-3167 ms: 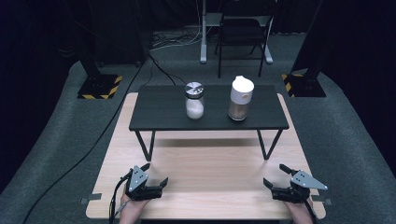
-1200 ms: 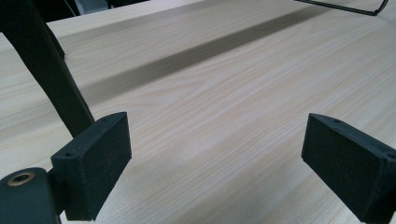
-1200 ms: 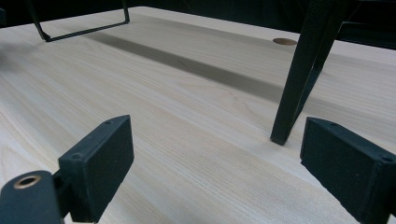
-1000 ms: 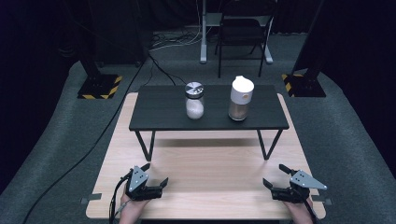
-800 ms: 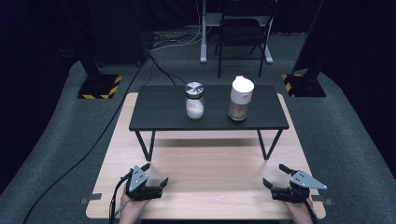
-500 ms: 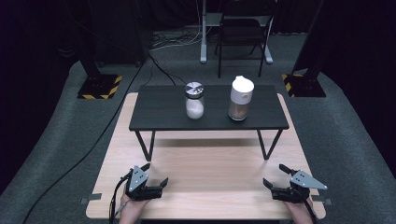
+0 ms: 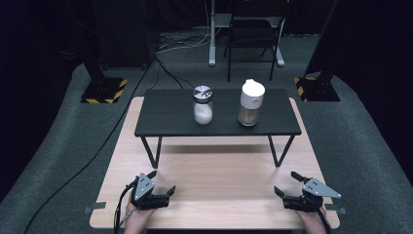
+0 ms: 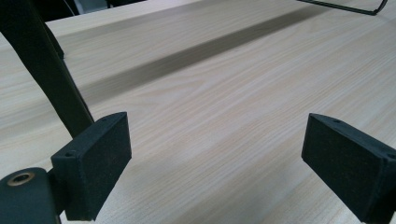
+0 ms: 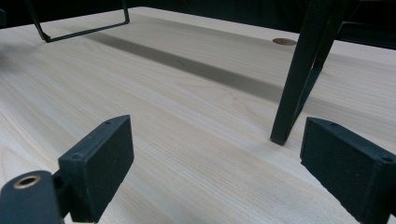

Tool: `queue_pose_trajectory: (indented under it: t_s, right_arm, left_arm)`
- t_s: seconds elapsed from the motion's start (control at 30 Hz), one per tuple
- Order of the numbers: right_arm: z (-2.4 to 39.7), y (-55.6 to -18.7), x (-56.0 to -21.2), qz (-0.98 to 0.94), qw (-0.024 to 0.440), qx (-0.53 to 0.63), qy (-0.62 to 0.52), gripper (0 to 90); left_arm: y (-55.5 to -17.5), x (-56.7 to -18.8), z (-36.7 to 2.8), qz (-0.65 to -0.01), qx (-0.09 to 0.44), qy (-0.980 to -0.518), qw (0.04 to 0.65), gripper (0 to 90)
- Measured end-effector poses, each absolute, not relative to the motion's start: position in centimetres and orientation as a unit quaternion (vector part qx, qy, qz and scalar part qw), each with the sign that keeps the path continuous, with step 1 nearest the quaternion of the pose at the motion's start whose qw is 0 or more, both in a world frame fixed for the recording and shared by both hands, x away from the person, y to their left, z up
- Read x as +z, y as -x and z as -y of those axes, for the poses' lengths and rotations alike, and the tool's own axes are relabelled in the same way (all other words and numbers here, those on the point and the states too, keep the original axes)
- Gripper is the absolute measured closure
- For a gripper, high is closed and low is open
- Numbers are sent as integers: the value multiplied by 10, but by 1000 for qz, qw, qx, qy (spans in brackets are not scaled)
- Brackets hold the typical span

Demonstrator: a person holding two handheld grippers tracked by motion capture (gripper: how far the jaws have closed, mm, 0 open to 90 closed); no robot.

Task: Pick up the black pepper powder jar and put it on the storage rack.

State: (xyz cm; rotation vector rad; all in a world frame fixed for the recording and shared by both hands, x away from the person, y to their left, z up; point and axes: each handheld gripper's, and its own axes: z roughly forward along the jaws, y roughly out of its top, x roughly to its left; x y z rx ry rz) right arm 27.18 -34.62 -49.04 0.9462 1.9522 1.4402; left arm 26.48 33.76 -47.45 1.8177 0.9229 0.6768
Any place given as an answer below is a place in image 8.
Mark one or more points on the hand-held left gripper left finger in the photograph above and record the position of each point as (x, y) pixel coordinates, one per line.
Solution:
(93, 165)

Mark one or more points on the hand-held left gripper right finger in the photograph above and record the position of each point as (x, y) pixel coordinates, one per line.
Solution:
(348, 165)

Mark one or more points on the black shelf with metal legs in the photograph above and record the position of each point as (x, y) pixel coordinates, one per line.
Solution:
(46, 77)

